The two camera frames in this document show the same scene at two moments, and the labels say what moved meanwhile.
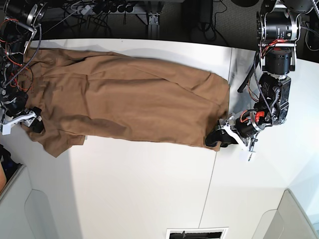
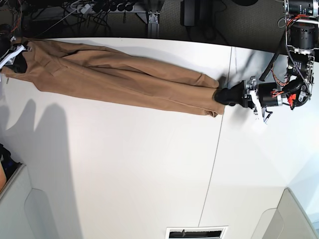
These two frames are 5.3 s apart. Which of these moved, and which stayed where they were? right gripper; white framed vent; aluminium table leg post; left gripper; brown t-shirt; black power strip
Moved: right gripper; left gripper; brown t-shirt
Stayed: white framed vent; aluminium table leg post; black power strip
